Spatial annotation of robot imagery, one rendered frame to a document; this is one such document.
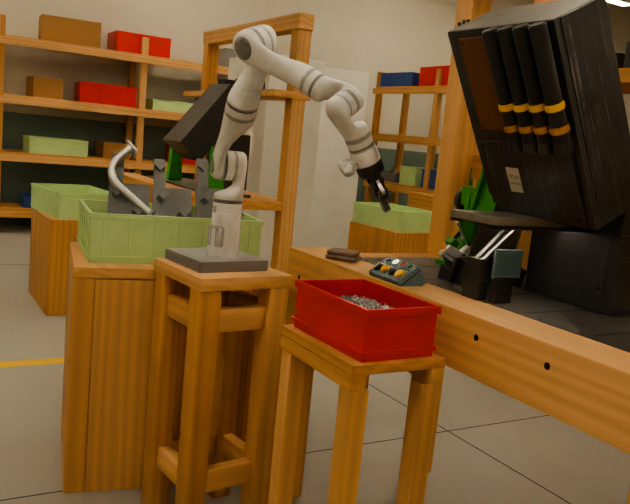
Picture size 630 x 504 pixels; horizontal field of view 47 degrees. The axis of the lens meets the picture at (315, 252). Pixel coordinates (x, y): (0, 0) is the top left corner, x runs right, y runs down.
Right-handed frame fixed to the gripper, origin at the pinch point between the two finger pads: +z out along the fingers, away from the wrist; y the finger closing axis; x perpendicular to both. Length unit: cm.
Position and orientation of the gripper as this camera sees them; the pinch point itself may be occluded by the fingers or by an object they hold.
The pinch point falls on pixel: (385, 205)
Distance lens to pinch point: 202.1
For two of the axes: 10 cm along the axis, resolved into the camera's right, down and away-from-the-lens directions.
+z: 3.8, 8.0, 4.7
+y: -2.2, -4.1, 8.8
